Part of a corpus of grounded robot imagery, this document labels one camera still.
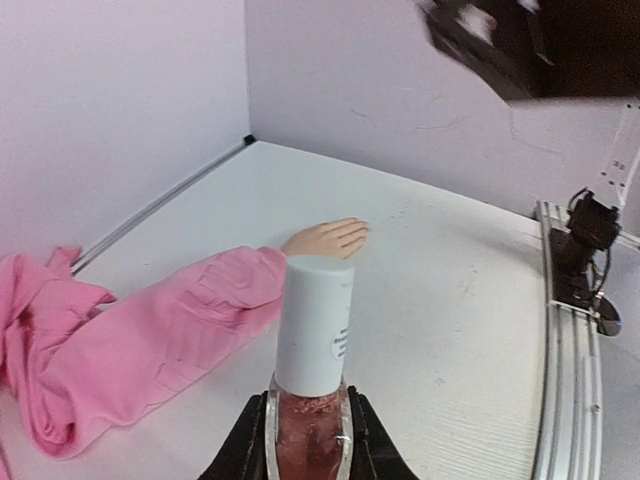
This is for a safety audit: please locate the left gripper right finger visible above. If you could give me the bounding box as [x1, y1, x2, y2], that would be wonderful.
[347, 386, 418, 480]

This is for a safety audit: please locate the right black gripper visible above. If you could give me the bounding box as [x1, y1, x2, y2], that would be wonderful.
[422, 1, 639, 100]

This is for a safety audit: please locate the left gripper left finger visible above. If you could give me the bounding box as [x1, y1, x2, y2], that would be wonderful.
[198, 392, 268, 480]

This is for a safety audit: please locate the nail polish bottle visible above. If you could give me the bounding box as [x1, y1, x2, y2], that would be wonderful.
[264, 381, 354, 480]

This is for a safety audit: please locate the white nail polish cap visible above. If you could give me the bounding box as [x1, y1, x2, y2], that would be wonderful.
[274, 255, 355, 398]

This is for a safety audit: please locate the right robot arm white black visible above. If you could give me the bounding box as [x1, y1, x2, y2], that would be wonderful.
[419, 1, 639, 336]

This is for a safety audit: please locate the pink sweatshirt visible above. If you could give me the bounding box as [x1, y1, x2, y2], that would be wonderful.
[1, 247, 286, 459]

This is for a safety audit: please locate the mannequin hand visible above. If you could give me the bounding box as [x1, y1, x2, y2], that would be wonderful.
[282, 217, 370, 259]

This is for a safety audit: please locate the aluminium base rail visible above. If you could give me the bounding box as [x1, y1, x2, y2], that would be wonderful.
[532, 201, 639, 479]

